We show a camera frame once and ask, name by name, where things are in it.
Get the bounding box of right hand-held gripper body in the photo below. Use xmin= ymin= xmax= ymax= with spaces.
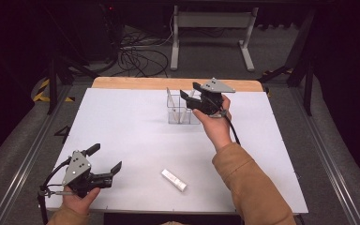
xmin=194 ymin=77 xmax=237 ymax=117

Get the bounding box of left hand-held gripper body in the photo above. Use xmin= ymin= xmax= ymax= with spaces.
xmin=61 ymin=150 xmax=114 ymax=199

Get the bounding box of transparent pen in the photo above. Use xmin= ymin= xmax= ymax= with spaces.
xmin=180 ymin=89 xmax=196 ymax=124

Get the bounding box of clear plastic pen holder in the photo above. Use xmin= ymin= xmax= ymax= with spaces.
xmin=166 ymin=87 xmax=203 ymax=126

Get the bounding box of small white box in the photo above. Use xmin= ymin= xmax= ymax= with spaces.
xmin=160 ymin=168 xmax=188 ymax=192

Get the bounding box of person's right hand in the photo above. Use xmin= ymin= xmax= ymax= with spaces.
xmin=191 ymin=94 xmax=234 ymax=154

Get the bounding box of person's left hand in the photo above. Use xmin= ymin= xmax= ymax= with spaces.
xmin=61 ymin=186 xmax=102 ymax=216

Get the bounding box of white metal stand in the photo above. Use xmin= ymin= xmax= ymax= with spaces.
xmin=170 ymin=4 xmax=260 ymax=73

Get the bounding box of black metal stand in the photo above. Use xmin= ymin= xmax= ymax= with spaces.
xmin=257 ymin=7 xmax=315 ymax=117
xmin=46 ymin=55 xmax=99 ymax=115

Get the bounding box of yellow black hazard tape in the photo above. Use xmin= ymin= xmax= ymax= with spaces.
xmin=32 ymin=78 xmax=76 ymax=103

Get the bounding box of black equipment rack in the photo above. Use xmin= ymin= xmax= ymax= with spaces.
xmin=83 ymin=0 xmax=123 ymax=64

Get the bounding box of right hand-held gripper cable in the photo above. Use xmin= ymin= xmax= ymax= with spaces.
xmin=218 ymin=107 xmax=242 ymax=146

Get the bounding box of hand-held gripper cable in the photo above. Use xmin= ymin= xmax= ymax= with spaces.
xmin=37 ymin=157 xmax=73 ymax=225
xmin=218 ymin=107 xmax=242 ymax=146

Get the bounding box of aluminium floor rail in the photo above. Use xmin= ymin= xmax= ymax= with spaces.
xmin=289 ymin=87 xmax=360 ymax=225
xmin=0 ymin=85 xmax=73 ymax=225

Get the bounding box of left hand-held gripper cable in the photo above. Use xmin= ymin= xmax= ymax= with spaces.
xmin=37 ymin=157 xmax=73 ymax=225

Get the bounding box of bundle of black floor cables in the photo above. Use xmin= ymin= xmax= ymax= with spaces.
xmin=116 ymin=27 xmax=174 ymax=79

